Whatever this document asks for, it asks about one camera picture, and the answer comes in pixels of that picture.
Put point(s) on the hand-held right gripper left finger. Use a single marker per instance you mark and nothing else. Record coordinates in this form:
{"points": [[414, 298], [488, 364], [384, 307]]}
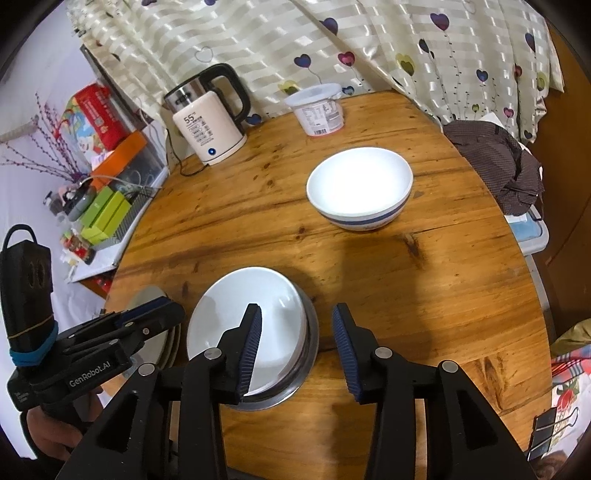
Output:
{"points": [[247, 350]]}

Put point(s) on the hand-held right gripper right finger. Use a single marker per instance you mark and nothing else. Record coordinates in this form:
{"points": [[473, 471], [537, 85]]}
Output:
{"points": [[346, 350]]}

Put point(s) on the cartoon printed box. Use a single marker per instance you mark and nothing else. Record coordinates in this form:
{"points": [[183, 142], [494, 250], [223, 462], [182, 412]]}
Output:
{"points": [[78, 136]]}

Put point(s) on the person's left hand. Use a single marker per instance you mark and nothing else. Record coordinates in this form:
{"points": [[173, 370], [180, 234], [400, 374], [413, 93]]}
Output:
{"points": [[51, 434]]}

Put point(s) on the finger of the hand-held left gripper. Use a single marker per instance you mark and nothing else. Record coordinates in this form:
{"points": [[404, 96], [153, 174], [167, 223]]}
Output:
{"points": [[147, 338], [161, 314]]}

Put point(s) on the purple dried flower branches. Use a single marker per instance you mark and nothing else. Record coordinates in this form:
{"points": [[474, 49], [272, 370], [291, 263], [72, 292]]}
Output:
{"points": [[41, 152]]}

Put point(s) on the red patterned jar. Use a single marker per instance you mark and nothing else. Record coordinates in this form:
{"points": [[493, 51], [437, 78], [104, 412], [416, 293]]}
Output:
{"points": [[83, 251]]}

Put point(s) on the plaid floral cloth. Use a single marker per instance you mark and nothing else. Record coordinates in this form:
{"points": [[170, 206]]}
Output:
{"points": [[570, 378]]}

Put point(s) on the white plastic bin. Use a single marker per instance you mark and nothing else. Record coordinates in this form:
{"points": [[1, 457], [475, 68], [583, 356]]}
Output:
{"points": [[535, 240]]}

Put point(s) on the grey oval case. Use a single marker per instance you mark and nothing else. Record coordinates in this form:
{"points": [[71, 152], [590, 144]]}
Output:
{"points": [[83, 203]]}

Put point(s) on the heart print striped curtain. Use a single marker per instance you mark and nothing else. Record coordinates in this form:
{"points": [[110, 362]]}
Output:
{"points": [[369, 41]]}

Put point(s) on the clear storage box orange lid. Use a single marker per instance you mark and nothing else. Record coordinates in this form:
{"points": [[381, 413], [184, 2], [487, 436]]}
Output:
{"points": [[124, 152]]}

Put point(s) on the white plastic tub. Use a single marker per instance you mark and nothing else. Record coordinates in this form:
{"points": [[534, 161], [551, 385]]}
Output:
{"points": [[321, 115]]}

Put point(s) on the dark checked cloth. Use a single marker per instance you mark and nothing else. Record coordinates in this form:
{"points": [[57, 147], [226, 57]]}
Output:
{"points": [[498, 161]]}

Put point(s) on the red printed carton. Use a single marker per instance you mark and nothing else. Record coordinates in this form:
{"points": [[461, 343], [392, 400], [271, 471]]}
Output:
{"points": [[101, 115]]}

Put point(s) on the cream electric kettle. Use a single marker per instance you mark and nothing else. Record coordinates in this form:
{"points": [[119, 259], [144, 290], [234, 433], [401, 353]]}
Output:
{"points": [[207, 134]]}

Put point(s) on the grey chevron basket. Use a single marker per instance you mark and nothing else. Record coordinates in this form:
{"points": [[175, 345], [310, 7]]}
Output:
{"points": [[136, 214]]}

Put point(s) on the lime green box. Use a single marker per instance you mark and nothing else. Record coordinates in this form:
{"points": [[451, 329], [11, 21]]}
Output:
{"points": [[113, 217]]}

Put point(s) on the white side shelf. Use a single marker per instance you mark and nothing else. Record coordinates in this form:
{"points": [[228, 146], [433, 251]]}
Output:
{"points": [[104, 264]]}

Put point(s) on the small white blue-striped bowl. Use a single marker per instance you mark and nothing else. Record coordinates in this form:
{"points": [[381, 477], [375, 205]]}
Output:
{"points": [[258, 290]]}

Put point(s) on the large white blue-striped bowl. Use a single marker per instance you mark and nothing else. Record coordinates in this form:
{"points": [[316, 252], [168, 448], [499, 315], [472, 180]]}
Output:
{"points": [[360, 184]]}

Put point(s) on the black binder clip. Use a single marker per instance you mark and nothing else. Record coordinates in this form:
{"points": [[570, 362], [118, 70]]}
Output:
{"points": [[545, 434]]}

